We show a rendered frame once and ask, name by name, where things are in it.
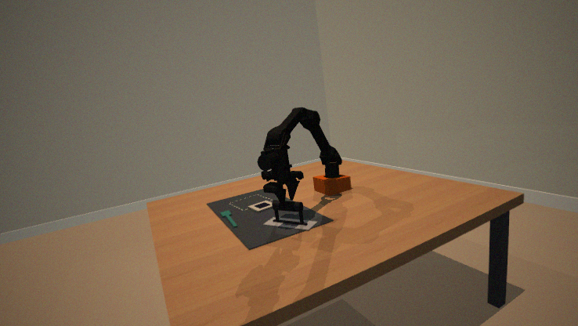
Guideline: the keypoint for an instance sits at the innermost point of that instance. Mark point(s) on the green small trowel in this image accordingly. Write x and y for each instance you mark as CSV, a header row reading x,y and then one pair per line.
x,y
227,214

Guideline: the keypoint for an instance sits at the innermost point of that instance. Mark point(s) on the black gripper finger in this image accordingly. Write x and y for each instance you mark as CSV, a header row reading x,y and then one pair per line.
x,y
292,187
281,196

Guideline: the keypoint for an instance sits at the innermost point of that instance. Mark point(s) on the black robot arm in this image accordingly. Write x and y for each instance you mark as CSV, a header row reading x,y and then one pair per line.
x,y
278,137

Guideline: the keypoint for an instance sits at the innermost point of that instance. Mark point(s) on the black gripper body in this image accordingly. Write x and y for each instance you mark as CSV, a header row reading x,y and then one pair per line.
x,y
283,175

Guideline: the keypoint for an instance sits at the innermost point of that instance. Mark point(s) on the beige square tile with dark centre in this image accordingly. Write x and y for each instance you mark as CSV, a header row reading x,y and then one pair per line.
x,y
261,206

